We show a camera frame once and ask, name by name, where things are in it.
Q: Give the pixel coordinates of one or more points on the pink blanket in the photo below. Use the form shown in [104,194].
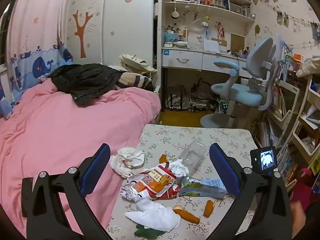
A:
[62,142]

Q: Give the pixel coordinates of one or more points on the white wardrobe with tree decal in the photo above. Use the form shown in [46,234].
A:
[120,30]

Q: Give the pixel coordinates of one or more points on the red doll figure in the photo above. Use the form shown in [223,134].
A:
[220,30]

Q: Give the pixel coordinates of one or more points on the clear plastic bottle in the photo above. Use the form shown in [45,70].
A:
[193,156]

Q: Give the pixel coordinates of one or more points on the beige cloth bundle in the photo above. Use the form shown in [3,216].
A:
[310,68]

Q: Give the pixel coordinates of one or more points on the black jacket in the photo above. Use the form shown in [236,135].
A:
[85,80]

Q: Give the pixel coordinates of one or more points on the white desk with drawers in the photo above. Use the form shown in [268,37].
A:
[190,60]

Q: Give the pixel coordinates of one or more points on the white paper sheet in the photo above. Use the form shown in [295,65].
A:
[212,46]

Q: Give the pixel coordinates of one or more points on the green blue flat packet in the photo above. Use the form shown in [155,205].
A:
[200,188]

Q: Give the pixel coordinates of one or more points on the floral tablecloth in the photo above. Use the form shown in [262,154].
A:
[225,135]

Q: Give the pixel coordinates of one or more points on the person's right forearm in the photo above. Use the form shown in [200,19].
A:
[298,217]

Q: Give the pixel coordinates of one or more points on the blue grey desk chair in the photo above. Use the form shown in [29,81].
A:
[240,90]

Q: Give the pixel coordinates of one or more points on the red orange snack packet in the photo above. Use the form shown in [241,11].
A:
[152,182]

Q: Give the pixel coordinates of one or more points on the large white tissue paper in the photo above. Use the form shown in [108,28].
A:
[157,215]

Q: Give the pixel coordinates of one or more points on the brown cork board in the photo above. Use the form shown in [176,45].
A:
[237,42]

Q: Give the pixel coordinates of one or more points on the striped beige pillow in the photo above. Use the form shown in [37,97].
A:
[136,80]

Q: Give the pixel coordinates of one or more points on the dark mesh storage bag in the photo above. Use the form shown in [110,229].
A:
[203,95]

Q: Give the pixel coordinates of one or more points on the green leaf wall sticker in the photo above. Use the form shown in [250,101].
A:
[257,29]

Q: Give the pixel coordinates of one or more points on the beige tote bag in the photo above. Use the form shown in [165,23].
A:
[135,61]

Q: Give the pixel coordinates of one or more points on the light blue bag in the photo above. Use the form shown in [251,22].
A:
[171,37]

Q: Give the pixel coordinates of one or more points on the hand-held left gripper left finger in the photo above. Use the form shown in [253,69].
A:
[96,170]

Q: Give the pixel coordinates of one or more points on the pink whale print curtain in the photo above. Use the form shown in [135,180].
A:
[32,30]

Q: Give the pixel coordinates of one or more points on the white wall shelf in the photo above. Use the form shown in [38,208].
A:
[207,7]

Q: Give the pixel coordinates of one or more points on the green leaf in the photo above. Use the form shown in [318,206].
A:
[147,231]

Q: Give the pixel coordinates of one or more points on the small blue basket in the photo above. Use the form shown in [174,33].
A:
[223,107]

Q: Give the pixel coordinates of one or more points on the white bookshelf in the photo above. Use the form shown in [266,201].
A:
[275,116]

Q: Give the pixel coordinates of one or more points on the hanging blue doll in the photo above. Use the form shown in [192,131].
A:
[206,26]

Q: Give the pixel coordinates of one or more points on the magenta bag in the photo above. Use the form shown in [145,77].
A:
[303,187]

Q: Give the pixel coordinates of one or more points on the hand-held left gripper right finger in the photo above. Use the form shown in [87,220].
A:
[223,170]

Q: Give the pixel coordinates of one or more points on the white tissue with stain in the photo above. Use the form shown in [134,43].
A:
[130,160]

